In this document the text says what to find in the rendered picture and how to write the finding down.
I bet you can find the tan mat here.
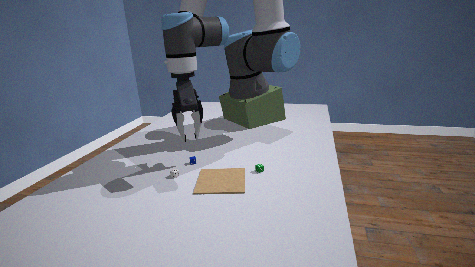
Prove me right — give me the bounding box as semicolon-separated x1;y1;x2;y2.
193;168;245;194

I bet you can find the white die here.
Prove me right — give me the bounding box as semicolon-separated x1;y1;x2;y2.
170;169;180;178

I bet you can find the green die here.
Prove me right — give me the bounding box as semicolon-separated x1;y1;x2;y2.
255;164;264;173

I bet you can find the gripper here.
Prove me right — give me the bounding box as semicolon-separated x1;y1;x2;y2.
171;71;203;142

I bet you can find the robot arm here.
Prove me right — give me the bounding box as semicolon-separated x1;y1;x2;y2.
161;0;300;112

